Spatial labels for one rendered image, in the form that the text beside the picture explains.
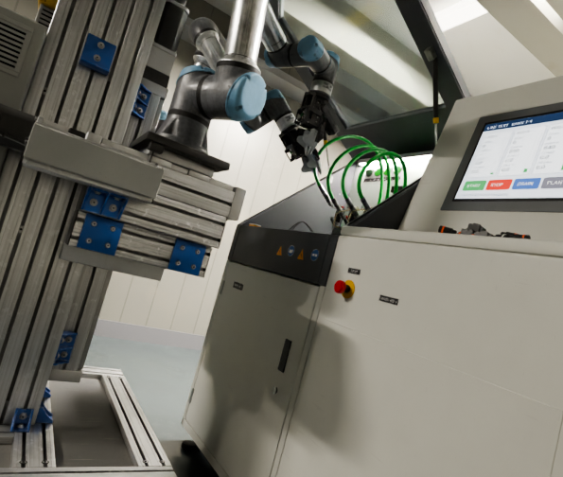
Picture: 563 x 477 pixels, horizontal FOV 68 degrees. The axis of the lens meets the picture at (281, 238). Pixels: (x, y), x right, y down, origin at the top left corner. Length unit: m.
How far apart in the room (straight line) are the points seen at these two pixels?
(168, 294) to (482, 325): 2.84
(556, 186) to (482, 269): 0.38
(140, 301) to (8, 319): 2.20
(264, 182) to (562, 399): 3.17
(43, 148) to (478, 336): 0.93
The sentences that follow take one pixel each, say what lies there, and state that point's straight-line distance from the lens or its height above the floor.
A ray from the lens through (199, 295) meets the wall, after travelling 3.56.
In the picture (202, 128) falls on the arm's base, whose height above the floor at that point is 1.11.
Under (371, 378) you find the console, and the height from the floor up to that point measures 0.61.
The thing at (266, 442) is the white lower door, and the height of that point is 0.29.
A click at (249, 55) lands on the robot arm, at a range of 1.14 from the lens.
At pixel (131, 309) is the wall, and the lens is 3.43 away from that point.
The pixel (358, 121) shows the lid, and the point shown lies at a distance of 2.07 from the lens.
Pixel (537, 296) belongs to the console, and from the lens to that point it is 0.88.
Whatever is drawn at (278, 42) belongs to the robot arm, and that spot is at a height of 1.52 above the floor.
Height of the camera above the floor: 0.79
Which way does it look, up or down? 5 degrees up
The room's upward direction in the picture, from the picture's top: 15 degrees clockwise
